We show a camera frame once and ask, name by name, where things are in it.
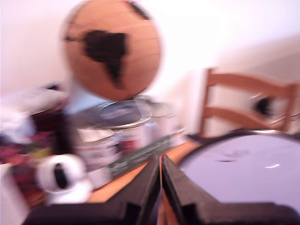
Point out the black rice cooker lid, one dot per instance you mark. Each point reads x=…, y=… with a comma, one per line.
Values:
x=246, y=173

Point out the tall steel pot, glass lid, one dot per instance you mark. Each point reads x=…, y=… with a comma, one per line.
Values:
x=164, y=119

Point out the grey-green cardboard pot tray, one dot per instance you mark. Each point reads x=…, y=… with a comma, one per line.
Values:
x=140, y=152

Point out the dark blue cushion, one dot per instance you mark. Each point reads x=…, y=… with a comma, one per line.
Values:
x=195, y=138

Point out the steel pot with paper label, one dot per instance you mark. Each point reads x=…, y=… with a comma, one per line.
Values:
x=98, y=152

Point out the steel pot under globe stand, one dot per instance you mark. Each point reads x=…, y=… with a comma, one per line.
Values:
x=131, y=126

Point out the colourful floral bag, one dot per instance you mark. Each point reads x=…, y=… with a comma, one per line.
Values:
x=35, y=146

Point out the black power adapter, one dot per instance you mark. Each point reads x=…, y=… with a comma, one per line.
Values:
x=263, y=106

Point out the wooden ladder-back chair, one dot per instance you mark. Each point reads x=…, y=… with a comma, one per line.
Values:
x=243, y=82

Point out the white Porlex box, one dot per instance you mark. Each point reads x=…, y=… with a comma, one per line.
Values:
x=11, y=199

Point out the cork globe on metal stand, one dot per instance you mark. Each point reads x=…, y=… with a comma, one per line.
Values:
x=112, y=54

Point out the white paper bag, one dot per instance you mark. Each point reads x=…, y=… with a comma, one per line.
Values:
x=21, y=110

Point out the white round security camera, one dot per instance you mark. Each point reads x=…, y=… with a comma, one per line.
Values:
x=47, y=178

